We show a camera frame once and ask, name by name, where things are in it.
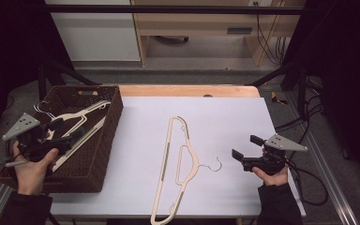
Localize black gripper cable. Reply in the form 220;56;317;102
285;158;329;207

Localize black floor cables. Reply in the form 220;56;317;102
274;76;325;134

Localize brown woven basket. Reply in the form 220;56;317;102
0;84;125;194

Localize person's right hand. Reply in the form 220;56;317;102
251;165;291;188

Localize black horizontal frame bar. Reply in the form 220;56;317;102
43;4;306;16

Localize light wooden desk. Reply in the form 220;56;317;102
130;0;306;68

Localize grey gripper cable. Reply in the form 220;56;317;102
0;157;30;172

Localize black hanging cables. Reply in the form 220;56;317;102
252;1;287;66

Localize black metal stand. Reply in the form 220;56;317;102
37;58;101;102
248;60;308;115

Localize white cabinet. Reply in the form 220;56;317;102
44;0;142;63

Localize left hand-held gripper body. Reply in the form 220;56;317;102
2;112;73;163

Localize wooden table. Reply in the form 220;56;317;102
101;84;262;98

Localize person's left hand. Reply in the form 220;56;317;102
12;142;60;196

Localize beige clothes hanger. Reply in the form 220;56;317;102
150;115;223;225
33;99;113;173

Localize white table mat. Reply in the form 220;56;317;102
50;96;308;218

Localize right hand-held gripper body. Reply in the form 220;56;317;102
242;133;308;176

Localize yellow and black floor object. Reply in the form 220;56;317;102
270;91;289;106

